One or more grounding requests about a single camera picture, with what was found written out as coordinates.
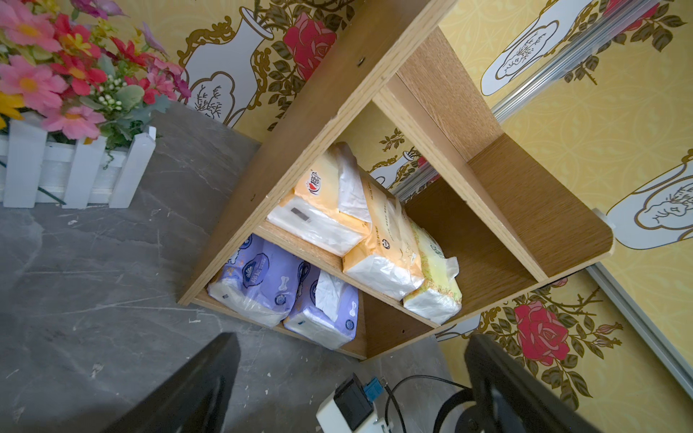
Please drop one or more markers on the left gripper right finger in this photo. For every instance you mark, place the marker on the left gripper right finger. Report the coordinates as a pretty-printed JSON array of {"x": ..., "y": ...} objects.
[{"x": 510, "y": 399}]

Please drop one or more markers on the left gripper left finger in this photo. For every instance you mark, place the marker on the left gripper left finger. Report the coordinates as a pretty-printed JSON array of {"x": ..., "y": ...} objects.
[{"x": 194, "y": 399}]

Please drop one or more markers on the yellow green tissue pack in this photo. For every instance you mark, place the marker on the yellow green tissue pack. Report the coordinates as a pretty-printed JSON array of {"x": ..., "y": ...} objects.
[{"x": 439, "y": 298}]

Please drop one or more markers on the purple tissue pack left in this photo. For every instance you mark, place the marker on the purple tissue pack left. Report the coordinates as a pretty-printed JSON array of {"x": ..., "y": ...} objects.
[{"x": 260, "y": 281}]

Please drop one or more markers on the purple tissue pack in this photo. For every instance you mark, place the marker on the purple tissue pack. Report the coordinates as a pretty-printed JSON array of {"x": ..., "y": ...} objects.
[
  {"x": 260, "y": 281},
  {"x": 326, "y": 309}
]

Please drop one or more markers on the purple tissue pack right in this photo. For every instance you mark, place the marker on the purple tissue pack right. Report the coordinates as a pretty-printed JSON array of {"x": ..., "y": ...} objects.
[{"x": 326, "y": 309}]

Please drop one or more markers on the beige orange tissue pack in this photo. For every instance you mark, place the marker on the beige orange tissue pack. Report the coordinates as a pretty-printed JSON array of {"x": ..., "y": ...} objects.
[{"x": 388, "y": 259}]

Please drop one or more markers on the pale orange tissue pack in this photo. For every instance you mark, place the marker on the pale orange tissue pack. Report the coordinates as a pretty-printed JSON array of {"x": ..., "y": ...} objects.
[{"x": 327, "y": 206}]

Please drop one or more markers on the wooden three-tier shelf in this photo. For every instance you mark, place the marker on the wooden three-tier shelf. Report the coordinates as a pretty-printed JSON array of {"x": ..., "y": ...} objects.
[{"x": 512, "y": 225}]

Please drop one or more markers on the flowers in white fence planter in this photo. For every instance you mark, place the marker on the flowers in white fence planter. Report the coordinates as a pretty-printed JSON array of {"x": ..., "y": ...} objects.
[{"x": 77, "y": 103}]

